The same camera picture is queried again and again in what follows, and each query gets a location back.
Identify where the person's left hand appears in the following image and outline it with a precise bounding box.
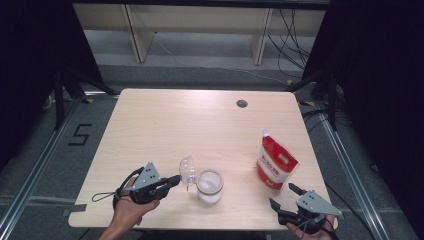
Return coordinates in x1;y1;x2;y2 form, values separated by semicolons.
113;177;161;231

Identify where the right gripper black wrist strap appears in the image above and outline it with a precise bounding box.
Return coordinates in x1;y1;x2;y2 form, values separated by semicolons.
296;216;339;240

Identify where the black floor cable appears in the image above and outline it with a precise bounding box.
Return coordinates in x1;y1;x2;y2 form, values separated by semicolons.
324;182;378;240

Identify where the metal floor rail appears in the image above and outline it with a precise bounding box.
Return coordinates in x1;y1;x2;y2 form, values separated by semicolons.
0;96;81;231
318;111;383;240

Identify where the gripper black wrist strap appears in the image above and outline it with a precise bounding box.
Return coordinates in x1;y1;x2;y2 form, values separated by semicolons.
296;216;339;240
91;166;145;210

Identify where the black metal stand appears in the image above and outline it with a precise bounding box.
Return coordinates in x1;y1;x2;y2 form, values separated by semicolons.
286;68;339;131
53;66;118;131

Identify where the red white spout pouch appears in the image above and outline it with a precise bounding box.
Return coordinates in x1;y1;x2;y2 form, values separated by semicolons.
255;129;300;191

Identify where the clear glass jar hinged lid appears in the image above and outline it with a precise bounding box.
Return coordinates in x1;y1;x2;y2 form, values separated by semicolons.
178;155;224;205

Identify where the beige wooden shelf unit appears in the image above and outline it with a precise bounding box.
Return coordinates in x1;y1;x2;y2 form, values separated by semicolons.
72;3;327;66

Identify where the grey floor tape strip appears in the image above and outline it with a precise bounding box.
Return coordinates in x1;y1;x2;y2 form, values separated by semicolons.
61;203;88;217

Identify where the person's right hand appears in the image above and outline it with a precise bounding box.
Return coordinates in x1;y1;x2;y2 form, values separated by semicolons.
285;214;339;240

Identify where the black curtain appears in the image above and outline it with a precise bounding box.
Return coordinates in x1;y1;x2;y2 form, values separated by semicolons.
301;0;424;231
0;0;103;171

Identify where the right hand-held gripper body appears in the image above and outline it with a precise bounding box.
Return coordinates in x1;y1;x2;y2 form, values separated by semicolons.
278;189;343;234

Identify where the thin white floor cable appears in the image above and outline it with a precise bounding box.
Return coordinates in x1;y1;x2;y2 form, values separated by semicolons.
154;32;288;83

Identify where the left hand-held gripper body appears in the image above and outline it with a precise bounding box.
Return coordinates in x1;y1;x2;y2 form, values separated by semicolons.
129;162;168;205

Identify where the bundle of black cables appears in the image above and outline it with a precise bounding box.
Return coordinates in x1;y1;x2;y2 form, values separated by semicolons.
268;9;316;79

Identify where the left gripper black wrist strap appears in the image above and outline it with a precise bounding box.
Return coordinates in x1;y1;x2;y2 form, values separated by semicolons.
91;166;145;210

